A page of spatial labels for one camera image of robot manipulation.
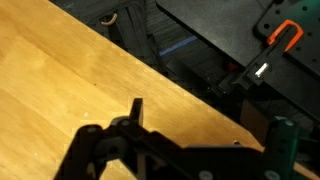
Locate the blue floor tape strip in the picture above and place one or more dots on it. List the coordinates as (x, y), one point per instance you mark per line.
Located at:
(178, 46)

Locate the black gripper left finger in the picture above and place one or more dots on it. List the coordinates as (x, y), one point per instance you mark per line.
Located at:
(136, 110)

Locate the beige curved hook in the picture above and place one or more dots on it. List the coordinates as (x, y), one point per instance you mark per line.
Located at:
(110, 22)

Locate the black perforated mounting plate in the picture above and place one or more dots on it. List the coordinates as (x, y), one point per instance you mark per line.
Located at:
(216, 26)

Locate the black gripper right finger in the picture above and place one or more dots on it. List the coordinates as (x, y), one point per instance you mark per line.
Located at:
(283, 150)

